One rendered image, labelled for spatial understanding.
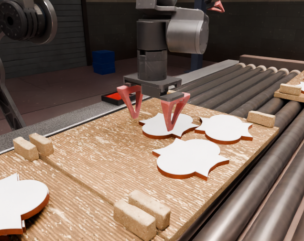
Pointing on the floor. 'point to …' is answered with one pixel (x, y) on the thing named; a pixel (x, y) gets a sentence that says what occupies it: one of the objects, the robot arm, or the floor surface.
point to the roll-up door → (82, 26)
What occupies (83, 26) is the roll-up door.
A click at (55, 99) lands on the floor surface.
